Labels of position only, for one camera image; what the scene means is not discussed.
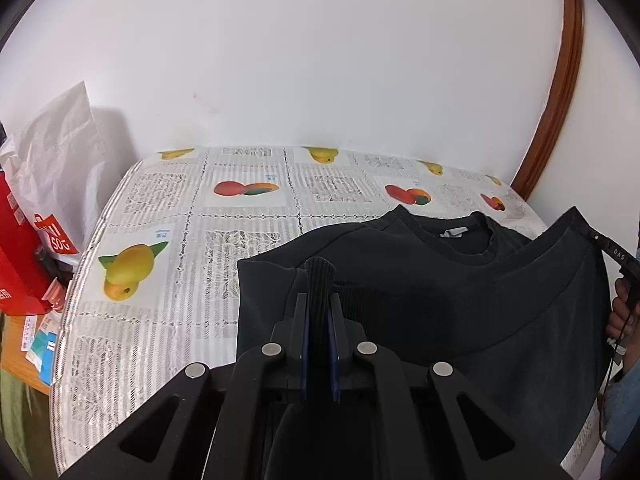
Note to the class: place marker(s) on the black sweatshirt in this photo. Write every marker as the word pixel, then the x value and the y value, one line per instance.
pixel 450 285

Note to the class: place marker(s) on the person's right hand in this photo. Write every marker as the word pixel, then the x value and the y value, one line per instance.
pixel 620 310

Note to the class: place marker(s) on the person's light blue fleece clothing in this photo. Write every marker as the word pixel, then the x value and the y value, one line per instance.
pixel 611 462

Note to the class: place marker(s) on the green cloth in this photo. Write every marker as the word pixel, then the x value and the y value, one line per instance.
pixel 20 420

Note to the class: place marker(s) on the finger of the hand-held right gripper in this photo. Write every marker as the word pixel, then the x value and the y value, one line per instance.
pixel 612 250

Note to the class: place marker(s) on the red paper bag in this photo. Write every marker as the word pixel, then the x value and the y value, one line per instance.
pixel 15 270

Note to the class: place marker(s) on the white plastic bag red logo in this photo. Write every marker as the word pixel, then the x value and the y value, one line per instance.
pixel 50 150

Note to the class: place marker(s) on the wooden door frame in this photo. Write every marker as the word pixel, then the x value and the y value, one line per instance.
pixel 560 85

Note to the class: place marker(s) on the wooden side table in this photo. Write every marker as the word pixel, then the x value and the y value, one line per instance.
pixel 12 345

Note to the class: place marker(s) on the blue white paper packet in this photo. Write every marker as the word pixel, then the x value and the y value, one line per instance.
pixel 42 355

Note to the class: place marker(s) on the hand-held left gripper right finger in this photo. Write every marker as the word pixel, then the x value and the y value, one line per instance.
pixel 335 355

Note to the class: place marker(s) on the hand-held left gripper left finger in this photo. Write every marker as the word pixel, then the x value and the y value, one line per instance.
pixel 303 345

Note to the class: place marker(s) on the fruit print tablecloth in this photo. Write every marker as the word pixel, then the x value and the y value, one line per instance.
pixel 200 260

